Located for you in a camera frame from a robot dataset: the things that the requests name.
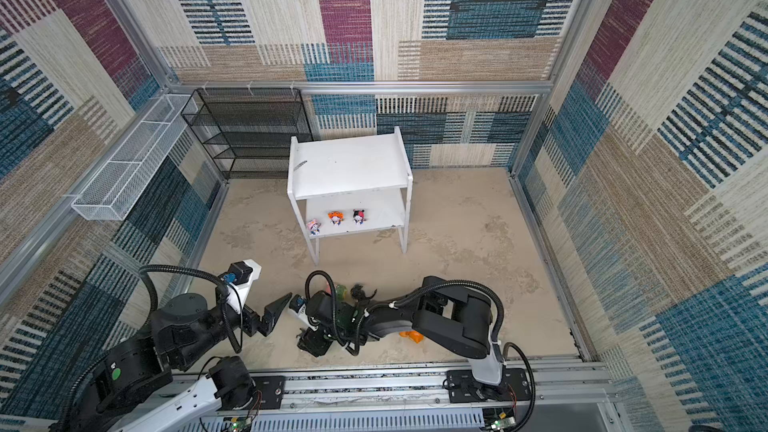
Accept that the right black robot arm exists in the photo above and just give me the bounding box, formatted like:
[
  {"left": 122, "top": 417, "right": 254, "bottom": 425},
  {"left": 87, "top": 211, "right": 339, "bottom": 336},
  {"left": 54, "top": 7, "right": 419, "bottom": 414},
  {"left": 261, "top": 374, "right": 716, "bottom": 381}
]
[{"left": 289, "top": 270, "right": 515, "bottom": 399}]

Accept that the aluminium mounting rail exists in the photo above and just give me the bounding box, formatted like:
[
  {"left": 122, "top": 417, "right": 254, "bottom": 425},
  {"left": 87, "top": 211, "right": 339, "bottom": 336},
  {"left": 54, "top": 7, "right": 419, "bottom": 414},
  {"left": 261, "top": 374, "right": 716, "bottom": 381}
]
[{"left": 182, "top": 356, "right": 633, "bottom": 431}]

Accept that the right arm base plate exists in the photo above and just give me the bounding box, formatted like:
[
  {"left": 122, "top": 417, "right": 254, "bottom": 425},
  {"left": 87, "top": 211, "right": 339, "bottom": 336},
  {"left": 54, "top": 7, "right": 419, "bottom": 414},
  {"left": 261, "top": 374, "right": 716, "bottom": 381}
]
[{"left": 443, "top": 368, "right": 533, "bottom": 403}]

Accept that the orange crab hood Doraemon figure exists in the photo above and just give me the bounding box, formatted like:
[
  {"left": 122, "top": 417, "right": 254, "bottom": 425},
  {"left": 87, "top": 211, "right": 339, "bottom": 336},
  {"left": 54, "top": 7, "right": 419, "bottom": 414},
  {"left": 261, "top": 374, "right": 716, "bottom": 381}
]
[{"left": 328, "top": 211, "right": 344, "bottom": 225}]

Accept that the black blue Luxray figure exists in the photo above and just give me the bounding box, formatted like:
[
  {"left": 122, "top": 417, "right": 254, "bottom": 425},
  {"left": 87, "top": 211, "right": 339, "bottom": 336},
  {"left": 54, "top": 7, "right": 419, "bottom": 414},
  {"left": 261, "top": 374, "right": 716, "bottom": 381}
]
[{"left": 350, "top": 284, "right": 378, "bottom": 304}]

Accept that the black wire mesh rack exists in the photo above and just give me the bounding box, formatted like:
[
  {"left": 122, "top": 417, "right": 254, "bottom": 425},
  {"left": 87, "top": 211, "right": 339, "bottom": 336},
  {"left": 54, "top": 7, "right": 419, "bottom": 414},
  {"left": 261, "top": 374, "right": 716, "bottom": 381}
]
[{"left": 181, "top": 88, "right": 319, "bottom": 180}]

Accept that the pink green cactus figure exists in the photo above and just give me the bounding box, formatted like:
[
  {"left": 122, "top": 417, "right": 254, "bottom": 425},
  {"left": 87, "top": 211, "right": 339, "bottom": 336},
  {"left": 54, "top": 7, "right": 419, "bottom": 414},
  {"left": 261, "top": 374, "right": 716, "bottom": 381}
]
[{"left": 334, "top": 285, "right": 349, "bottom": 301}]

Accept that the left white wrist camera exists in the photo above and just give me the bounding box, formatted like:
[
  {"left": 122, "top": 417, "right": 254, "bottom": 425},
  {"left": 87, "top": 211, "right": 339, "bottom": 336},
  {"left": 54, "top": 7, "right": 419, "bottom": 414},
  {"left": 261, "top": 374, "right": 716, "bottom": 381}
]
[{"left": 219, "top": 259, "right": 262, "bottom": 313}]

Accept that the white wire mesh basket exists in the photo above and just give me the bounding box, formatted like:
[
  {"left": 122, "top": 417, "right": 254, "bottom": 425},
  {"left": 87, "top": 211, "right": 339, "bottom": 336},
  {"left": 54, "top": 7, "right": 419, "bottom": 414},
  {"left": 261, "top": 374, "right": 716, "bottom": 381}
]
[{"left": 72, "top": 94, "right": 189, "bottom": 221}]

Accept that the red hat Doraemon figure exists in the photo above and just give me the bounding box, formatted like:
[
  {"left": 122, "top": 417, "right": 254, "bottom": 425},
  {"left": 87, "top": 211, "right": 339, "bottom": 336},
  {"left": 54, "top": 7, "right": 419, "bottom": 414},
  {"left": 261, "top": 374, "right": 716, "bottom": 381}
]
[{"left": 353, "top": 209, "right": 366, "bottom": 225}]

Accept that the orange yellow Pokemon figure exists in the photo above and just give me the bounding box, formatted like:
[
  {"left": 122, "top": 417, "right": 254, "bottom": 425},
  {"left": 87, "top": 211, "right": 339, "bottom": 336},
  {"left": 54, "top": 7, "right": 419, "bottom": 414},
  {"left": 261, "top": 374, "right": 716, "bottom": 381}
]
[{"left": 399, "top": 331, "right": 424, "bottom": 343}]

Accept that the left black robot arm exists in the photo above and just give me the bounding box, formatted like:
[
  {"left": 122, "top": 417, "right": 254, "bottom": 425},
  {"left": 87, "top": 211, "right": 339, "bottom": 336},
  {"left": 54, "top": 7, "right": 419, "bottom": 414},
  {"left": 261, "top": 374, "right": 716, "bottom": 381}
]
[{"left": 50, "top": 261, "right": 291, "bottom": 431}]

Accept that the white two-tier shelf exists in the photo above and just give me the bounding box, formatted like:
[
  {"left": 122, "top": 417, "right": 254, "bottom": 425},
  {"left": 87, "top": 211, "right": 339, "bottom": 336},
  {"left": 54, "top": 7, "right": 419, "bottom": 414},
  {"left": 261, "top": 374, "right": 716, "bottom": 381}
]
[{"left": 287, "top": 126, "right": 414, "bottom": 264}]

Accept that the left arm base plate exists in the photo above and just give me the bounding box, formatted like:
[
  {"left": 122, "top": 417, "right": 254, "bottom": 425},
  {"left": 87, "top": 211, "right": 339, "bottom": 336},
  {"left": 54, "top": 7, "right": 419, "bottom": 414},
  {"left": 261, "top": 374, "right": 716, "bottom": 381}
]
[{"left": 222, "top": 375, "right": 286, "bottom": 415}]

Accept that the pink hood Doraemon figure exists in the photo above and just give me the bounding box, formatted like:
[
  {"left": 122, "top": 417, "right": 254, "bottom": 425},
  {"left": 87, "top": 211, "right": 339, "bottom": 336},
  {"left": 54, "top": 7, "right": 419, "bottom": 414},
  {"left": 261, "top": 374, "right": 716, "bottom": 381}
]
[{"left": 306, "top": 219, "right": 321, "bottom": 236}]

